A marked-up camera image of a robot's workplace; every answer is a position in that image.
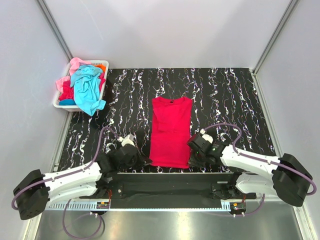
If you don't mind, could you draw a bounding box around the red t-shirt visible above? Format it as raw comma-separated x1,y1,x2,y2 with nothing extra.
149,97,193,169

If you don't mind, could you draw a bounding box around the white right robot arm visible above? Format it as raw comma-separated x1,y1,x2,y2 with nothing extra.
187,133,313,207

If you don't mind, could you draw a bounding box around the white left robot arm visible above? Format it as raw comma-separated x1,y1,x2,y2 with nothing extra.
11,144,152,220

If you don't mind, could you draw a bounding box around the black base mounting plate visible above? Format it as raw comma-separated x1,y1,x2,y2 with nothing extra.
86,173,257,210

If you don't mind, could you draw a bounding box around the left electronics board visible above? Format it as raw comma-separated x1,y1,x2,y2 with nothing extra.
96,201,110,209

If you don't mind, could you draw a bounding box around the electronics board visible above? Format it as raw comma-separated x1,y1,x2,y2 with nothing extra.
96,201,110,209
232,202,246,210

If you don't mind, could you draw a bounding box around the right electronics board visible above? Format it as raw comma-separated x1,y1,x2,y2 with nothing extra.
232,202,246,210

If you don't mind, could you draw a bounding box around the white plastic laundry basket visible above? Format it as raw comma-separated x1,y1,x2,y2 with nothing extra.
52,60,109,112

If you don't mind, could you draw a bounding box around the light blue t-shirt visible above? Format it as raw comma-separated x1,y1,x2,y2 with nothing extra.
59,64,106,116

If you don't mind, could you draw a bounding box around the magenta t-shirt in basket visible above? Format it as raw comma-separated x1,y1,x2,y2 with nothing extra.
59,77,106,101

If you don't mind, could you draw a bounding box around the orange t-shirt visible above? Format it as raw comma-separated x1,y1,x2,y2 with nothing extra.
93,63,107,73

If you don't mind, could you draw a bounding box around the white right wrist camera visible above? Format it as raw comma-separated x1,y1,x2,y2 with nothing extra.
199,129,214,144

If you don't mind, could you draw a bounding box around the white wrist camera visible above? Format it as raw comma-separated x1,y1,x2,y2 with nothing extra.
199,129,214,144
117,133,136,147

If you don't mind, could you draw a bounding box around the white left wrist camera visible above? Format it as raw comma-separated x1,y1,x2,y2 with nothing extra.
117,133,136,147

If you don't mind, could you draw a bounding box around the white slotted cable duct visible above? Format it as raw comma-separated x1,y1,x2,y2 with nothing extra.
47,201,231,213

